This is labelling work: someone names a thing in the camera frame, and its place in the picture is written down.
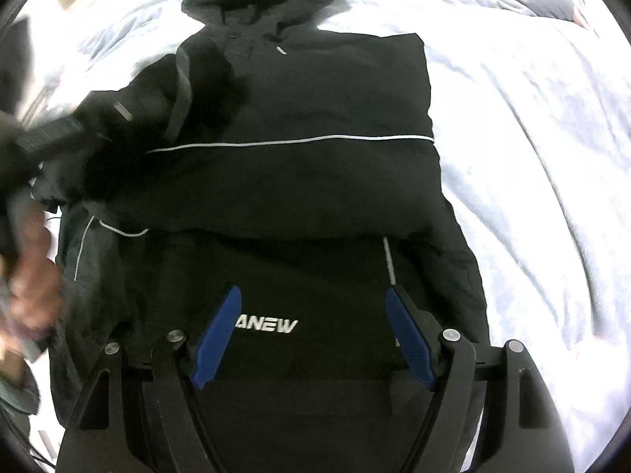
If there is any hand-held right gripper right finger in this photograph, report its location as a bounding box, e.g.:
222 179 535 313
385 286 575 473

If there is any floral fleece blanket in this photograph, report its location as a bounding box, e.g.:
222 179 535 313
0 0 631 473

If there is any person's left forearm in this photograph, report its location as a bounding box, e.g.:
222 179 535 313
0 337 43 417

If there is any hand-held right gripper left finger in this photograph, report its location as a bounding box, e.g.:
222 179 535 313
56 283 243 473

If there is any person's left hand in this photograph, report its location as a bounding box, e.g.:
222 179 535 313
0 204 65 341

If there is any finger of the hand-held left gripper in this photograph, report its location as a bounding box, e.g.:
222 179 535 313
34 99 136 158

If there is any black hooded jacket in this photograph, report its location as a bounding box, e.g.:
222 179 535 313
47 0 491 473

